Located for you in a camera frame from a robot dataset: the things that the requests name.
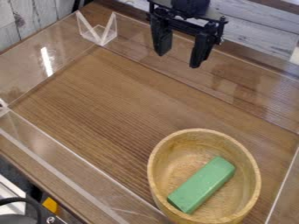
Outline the green rectangular block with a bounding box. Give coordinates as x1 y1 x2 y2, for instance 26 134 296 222
167 157 237 214

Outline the black cable bottom left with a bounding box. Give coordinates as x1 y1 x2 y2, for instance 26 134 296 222
0 197 43 224

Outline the clear acrylic corner bracket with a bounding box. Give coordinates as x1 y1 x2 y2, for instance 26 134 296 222
77 10 118 46

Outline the brown wooden bowl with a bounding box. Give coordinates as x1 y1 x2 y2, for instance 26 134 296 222
147 129 262 224

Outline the yellow tag on equipment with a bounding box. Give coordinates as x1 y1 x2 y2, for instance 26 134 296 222
42 197 59 214

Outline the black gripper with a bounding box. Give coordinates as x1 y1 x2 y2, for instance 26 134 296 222
147 0 229 68

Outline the clear acrylic enclosure wall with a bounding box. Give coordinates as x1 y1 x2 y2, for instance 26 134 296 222
0 100 173 224

